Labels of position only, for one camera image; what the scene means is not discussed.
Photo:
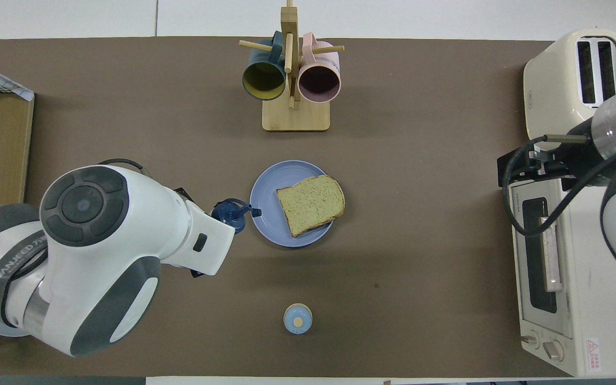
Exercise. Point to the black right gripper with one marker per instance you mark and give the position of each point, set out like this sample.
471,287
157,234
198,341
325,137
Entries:
575,155

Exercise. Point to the seasoning bottle navy cap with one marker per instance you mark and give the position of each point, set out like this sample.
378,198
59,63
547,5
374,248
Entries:
230,214

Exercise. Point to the slice of bread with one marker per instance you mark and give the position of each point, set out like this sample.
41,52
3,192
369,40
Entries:
310,206

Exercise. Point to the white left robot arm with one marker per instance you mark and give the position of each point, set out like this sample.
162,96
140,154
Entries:
126,240

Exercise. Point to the blue round plate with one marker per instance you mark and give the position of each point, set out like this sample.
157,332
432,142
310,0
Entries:
265,214

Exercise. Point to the cream two-slot toaster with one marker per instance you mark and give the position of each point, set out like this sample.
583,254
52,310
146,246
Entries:
554,80

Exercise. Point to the wooden mug tree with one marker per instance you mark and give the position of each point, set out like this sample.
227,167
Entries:
296,115

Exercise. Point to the dark teal mug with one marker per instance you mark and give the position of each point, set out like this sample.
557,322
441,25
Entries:
263,80

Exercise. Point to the white toaster oven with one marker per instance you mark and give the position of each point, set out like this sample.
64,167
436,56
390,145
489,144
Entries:
580,321

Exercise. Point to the brown table mat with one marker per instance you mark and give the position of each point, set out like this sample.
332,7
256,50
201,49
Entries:
420,294

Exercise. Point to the pink ribbed mug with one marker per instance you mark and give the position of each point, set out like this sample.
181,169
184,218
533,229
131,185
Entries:
318,80

